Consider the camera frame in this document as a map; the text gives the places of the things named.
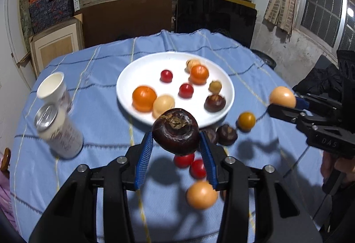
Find white paper cup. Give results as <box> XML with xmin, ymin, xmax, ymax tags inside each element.
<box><xmin>37</xmin><ymin>72</ymin><xmax>75</xmax><ymax>116</ymax></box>

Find pale yellow round fruit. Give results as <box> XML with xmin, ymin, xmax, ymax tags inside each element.
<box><xmin>152</xmin><ymin>95</ymin><xmax>176</xmax><ymax>119</ymax></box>

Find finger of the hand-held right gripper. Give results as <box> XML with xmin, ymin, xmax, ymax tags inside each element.
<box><xmin>294</xmin><ymin>93</ymin><xmax>344</xmax><ymax>114</ymax></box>
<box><xmin>268</xmin><ymin>103</ymin><xmax>319</xmax><ymax>128</ymax></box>

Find large dark water chestnut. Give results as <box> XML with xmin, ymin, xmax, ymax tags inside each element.
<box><xmin>152</xmin><ymin>108</ymin><xmax>200</xmax><ymax>155</ymax></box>

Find pale dimpled small fruit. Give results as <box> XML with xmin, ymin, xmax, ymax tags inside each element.
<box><xmin>185</xmin><ymin>59</ymin><xmax>201</xmax><ymax>73</ymax></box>

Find small tan round fruit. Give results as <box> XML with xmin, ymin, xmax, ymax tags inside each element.
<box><xmin>209</xmin><ymin>80</ymin><xmax>223</xmax><ymax>94</ymax></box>

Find brown board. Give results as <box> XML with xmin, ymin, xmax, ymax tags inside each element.
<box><xmin>75</xmin><ymin>0</ymin><xmax>181</xmax><ymax>48</ymax></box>

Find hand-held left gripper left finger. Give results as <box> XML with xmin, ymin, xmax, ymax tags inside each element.
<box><xmin>29</xmin><ymin>131</ymin><xmax>154</xmax><ymax>243</ymax></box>

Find person's right hand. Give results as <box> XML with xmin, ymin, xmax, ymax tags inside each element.
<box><xmin>320</xmin><ymin>151</ymin><xmax>355</xmax><ymax>199</ymax></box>

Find white oval plate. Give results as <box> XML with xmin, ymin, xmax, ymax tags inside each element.
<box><xmin>116</xmin><ymin>52</ymin><xmax>235</xmax><ymax>127</ymax></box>

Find wooden picture frame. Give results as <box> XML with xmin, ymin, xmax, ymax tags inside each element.
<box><xmin>29</xmin><ymin>17</ymin><xmax>84</xmax><ymax>73</ymax></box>

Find white door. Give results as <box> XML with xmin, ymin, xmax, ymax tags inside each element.
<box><xmin>5</xmin><ymin>0</ymin><xmax>38</xmax><ymax>91</ymax></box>

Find black jacket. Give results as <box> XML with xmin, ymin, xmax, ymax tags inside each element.
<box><xmin>292</xmin><ymin>55</ymin><xmax>346</xmax><ymax>99</ymax></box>

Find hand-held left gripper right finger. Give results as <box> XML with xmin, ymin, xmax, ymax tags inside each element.
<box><xmin>199</xmin><ymin>131</ymin><xmax>323</xmax><ymax>243</ymax></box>

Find orange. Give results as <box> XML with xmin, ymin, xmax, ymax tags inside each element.
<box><xmin>132</xmin><ymin>86</ymin><xmax>157</xmax><ymax>113</ymax></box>
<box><xmin>189</xmin><ymin>65</ymin><xmax>209</xmax><ymax>85</ymax></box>

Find yellow brown tomato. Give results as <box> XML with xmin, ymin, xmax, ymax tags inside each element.
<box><xmin>237</xmin><ymin>112</ymin><xmax>256</xmax><ymax>132</ymax></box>

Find pink cloth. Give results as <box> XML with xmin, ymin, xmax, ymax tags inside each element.
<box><xmin>0</xmin><ymin>149</ymin><xmax>18</xmax><ymax>235</ymax></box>

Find white drink can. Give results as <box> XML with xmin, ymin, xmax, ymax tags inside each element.
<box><xmin>34</xmin><ymin>103</ymin><xmax>84</xmax><ymax>160</ymax></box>

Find pale striped fruit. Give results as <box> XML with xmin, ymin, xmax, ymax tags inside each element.
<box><xmin>269</xmin><ymin>86</ymin><xmax>297</xmax><ymax>108</ymax></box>

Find black panel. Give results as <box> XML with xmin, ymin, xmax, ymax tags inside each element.
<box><xmin>176</xmin><ymin>0</ymin><xmax>257</xmax><ymax>48</ymax></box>

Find green marbled panel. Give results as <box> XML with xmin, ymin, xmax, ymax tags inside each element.
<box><xmin>19</xmin><ymin>0</ymin><xmax>34</xmax><ymax>38</ymax></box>

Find blue patterned fabric boxes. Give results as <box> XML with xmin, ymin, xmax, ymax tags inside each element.
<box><xmin>28</xmin><ymin>0</ymin><xmax>75</xmax><ymax>34</ymax></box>

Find blue checked tablecloth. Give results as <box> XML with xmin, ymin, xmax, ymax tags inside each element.
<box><xmin>10</xmin><ymin>28</ymin><xmax>322</xmax><ymax>243</ymax></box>

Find peach round fruit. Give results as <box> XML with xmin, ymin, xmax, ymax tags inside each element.
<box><xmin>186</xmin><ymin>180</ymin><xmax>219</xmax><ymax>210</ymax></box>

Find window with metal grille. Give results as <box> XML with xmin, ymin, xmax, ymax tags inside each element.
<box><xmin>301</xmin><ymin>0</ymin><xmax>355</xmax><ymax>51</ymax></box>

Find black round stool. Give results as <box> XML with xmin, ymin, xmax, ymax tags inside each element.
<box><xmin>250</xmin><ymin>49</ymin><xmax>277</xmax><ymax>71</ymax></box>

